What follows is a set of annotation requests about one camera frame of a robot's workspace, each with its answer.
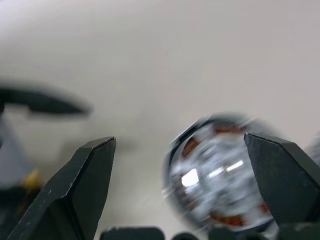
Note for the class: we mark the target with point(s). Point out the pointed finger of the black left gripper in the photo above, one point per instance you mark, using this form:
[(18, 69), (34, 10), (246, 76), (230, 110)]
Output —
[(50, 104)]

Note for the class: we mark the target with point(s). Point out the black spoked rotor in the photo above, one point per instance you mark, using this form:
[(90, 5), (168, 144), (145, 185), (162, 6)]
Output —
[(172, 190)]

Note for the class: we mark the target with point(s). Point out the silver motor housing, copper windings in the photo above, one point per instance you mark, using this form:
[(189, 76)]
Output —
[(191, 147)]

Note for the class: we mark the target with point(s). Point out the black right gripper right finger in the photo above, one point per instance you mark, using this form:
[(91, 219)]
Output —
[(282, 175)]

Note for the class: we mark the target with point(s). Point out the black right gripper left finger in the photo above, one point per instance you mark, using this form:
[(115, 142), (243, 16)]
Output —
[(75, 195)]

